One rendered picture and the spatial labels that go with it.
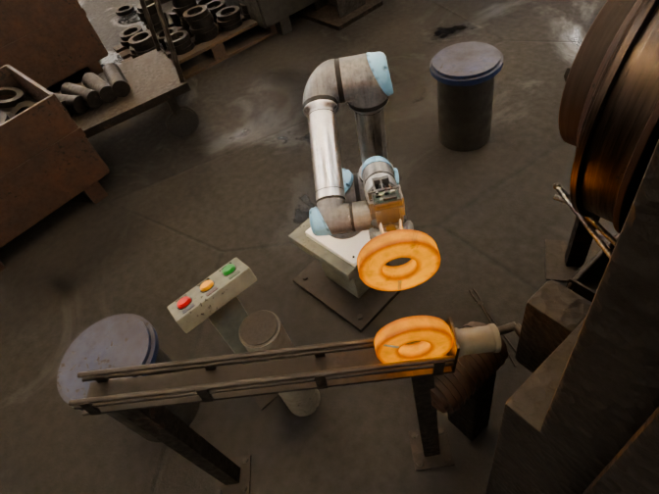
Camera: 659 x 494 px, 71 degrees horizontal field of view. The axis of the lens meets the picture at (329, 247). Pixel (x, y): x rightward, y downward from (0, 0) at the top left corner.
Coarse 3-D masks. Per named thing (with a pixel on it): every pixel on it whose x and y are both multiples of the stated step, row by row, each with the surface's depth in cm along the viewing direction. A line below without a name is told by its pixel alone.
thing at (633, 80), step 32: (640, 32) 53; (640, 64) 53; (608, 96) 56; (640, 96) 54; (608, 128) 58; (640, 128) 55; (576, 160) 62; (608, 160) 60; (576, 192) 67; (608, 192) 63
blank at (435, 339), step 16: (400, 320) 90; (416, 320) 89; (432, 320) 90; (384, 336) 90; (400, 336) 89; (416, 336) 89; (432, 336) 90; (448, 336) 91; (384, 352) 93; (400, 352) 95; (416, 352) 96; (432, 352) 95
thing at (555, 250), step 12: (576, 228) 164; (552, 240) 187; (564, 240) 186; (576, 240) 167; (588, 240) 165; (552, 252) 184; (564, 252) 182; (576, 252) 171; (588, 252) 180; (552, 264) 180; (564, 264) 179; (576, 264) 176; (552, 276) 177; (564, 276) 176
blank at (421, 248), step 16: (384, 240) 83; (400, 240) 82; (416, 240) 83; (432, 240) 86; (368, 256) 84; (384, 256) 85; (400, 256) 85; (416, 256) 86; (432, 256) 86; (368, 272) 88; (384, 272) 90; (400, 272) 91; (416, 272) 90; (432, 272) 90; (384, 288) 93; (400, 288) 93
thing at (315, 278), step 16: (304, 272) 201; (320, 272) 199; (336, 272) 185; (304, 288) 196; (320, 288) 194; (336, 288) 192; (352, 288) 184; (368, 288) 188; (336, 304) 187; (352, 304) 186; (368, 304) 184; (384, 304) 182; (352, 320) 181; (368, 320) 179
